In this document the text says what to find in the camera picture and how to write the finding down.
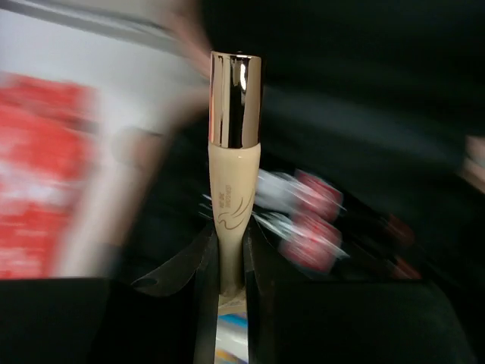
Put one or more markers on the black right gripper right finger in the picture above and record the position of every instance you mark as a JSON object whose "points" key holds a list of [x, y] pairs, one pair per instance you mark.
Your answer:
{"points": [[260, 263]]}

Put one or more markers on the red white patterned garment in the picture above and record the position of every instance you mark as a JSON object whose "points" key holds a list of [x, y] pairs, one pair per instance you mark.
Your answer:
{"points": [[48, 148]]}

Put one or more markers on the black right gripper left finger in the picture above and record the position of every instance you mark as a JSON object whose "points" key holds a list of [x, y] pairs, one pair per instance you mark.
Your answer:
{"points": [[186, 291]]}

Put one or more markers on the cola bottle red cap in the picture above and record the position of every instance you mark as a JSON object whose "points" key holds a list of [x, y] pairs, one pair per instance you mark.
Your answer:
{"points": [[281, 192]]}

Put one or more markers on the large cream cosmetic tube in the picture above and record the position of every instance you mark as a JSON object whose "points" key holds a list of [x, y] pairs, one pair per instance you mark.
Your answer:
{"points": [[234, 151]]}

